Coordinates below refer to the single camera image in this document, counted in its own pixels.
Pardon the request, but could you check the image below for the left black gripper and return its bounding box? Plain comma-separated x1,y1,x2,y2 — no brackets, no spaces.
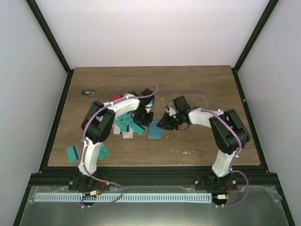
133,108,153,127

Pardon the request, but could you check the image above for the blue leather card holder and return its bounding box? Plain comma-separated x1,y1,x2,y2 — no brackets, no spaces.
147,120,164,140

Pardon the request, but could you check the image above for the teal striped card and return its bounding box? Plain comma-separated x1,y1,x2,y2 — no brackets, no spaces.
130,122,146,135

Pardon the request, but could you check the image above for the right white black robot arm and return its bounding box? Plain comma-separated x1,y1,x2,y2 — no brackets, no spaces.
157,96,251,190

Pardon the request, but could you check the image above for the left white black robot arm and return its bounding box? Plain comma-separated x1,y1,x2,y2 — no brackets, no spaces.
77,88,157,190

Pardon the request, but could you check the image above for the teal VIP card centre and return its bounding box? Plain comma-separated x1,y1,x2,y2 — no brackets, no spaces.
114,114,133,128

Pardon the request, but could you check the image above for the white blossom card under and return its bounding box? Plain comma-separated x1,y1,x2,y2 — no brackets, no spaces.
122,131,133,139

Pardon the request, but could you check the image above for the small black card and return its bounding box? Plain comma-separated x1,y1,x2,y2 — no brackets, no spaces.
81,89,95,96

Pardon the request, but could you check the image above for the teal striped card left edge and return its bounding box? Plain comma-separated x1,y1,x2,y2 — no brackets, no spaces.
66,145,80,162

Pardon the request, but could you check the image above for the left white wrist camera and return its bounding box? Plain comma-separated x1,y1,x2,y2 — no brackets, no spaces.
145,104,154,113

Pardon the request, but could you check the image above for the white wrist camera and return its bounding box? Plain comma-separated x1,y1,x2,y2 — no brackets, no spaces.
166,106,177,116
145,104,154,113

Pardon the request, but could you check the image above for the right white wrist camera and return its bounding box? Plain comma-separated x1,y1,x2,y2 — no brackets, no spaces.
166,106,177,116

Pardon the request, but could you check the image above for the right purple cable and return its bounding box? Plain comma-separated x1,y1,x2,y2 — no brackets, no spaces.
168,94,250,208

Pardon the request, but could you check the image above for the purple cable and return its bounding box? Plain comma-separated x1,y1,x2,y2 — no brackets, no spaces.
168,94,250,208
81,84,158,209

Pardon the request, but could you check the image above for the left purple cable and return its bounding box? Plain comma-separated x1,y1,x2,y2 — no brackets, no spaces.
81,84,158,209

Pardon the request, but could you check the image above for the black aluminium frame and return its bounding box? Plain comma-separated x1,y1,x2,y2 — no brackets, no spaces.
14,0,295,226

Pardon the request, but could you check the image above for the light blue slotted rail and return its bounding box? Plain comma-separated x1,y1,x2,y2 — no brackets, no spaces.
33,193,212,203

